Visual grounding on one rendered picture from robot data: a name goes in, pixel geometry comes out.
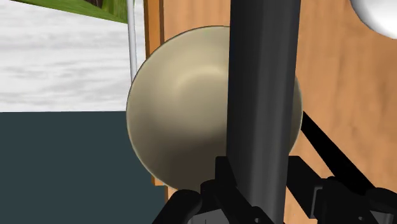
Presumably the beige bowl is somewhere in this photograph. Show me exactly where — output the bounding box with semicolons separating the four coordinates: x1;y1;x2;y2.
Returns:
125;25;304;193

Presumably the wooden table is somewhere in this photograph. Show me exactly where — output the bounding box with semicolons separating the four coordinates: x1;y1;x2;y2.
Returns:
126;0;397;224

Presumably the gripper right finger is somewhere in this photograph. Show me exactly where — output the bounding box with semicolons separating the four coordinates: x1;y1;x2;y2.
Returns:
286;111;397;224

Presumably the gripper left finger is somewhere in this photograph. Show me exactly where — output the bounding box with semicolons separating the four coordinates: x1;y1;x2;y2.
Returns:
151;156;275;224

